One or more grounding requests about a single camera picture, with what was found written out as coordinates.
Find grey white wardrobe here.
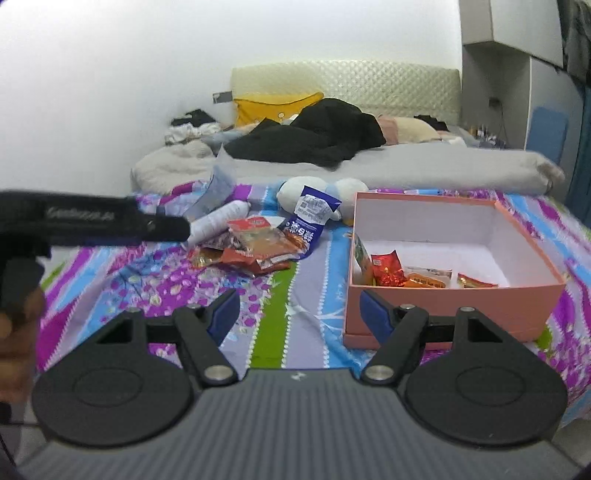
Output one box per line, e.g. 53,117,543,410
462,0,583,153

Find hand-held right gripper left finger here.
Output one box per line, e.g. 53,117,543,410
92,290,241,387

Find green label snack packet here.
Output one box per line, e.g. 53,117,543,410
353,233,375,284

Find cream quilted headboard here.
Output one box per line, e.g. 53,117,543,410
230,61,462,134

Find teal curtain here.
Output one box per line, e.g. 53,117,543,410
566,83,591,217

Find hanging dark clothes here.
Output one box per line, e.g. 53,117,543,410
556,0,591,84

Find dark brown snack packet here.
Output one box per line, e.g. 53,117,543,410
203,233,237,253

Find small red yellow snack packet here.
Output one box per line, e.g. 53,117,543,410
457,273,499,289

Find pink cardboard box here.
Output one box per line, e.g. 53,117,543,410
342,191,566,352

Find red gold snack packet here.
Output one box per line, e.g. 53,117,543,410
189,247,223,269

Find white plush toy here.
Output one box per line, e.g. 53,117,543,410
277,176,369,226

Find cluster of small bottles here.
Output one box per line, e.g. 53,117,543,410
471,122,509,148

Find beige pillow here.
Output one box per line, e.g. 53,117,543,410
394,116,444,145

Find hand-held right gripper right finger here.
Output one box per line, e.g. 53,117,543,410
359,290,506,385

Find white spray can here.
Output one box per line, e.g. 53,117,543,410
187,199,250,247

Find blue white snack packet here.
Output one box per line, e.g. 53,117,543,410
278,185,342,260

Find colourful floral quilt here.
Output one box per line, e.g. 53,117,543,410
37,180,591,421

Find black jacket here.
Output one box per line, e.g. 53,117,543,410
223,98,387,168

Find black crumpled cloth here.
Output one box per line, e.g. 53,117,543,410
172,109,217,127

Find clear plastic pouch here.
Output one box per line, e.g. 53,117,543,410
182,145,254,222

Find yellow pillow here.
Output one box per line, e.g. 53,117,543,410
233,92,325,127

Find dark cloth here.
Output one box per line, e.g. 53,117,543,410
413,115,450,133

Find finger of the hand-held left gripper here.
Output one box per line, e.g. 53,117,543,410
136,210,191,243

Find person's left hand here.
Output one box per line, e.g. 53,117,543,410
0,288,47,405

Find blue chair back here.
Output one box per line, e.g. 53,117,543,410
526,107,568,171

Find white crumpled cloth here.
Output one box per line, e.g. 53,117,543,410
165,122,222,145

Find grey duvet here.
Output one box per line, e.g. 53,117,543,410
130,138,566,197

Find light blue jeans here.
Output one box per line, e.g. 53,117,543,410
203,129,250,149

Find clear orange snack packet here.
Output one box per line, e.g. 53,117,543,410
231,228,302,268

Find pink cloth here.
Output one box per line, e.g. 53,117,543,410
376,115,400,146

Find shiny red snack packet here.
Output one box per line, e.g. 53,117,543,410
370,250,407,287

